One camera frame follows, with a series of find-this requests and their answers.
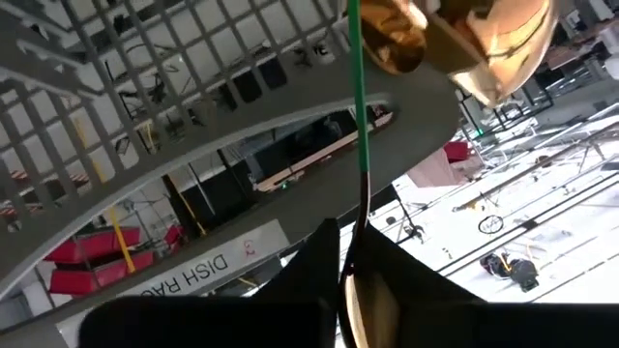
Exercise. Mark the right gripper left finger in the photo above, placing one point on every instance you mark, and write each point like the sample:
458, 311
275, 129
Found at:
217, 324

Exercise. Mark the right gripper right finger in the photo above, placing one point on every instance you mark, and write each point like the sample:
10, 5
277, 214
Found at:
483, 326

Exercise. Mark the white dish rag label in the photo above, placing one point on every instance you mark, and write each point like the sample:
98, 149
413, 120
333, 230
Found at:
251, 251

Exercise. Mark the red storage bin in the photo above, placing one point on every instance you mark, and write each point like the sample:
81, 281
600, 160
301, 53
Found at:
92, 244
101, 278

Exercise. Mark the pink hanging cloth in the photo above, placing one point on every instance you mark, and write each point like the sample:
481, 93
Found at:
435, 171

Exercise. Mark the neighbouring wooden workbench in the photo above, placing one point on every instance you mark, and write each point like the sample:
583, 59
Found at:
309, 162

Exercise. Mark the grey plastic cutlery basket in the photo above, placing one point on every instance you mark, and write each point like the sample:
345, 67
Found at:
421, 125

